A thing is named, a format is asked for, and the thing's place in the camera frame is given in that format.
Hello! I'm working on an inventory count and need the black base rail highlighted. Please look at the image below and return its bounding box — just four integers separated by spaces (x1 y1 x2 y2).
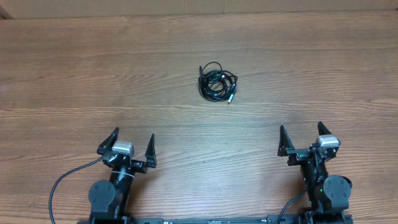
77 213 354 224

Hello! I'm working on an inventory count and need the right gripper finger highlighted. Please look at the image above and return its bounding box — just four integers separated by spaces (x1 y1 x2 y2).
317 121 331 136
277 125 295 157

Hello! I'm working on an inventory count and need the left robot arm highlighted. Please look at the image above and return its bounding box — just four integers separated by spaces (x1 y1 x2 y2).
88 128 157 223

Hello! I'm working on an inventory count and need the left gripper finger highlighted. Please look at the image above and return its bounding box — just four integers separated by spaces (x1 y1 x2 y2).
145 133 157 168
96 127 119 155

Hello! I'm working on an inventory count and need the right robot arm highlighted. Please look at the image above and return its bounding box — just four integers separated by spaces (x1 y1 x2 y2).
276 121 353 223

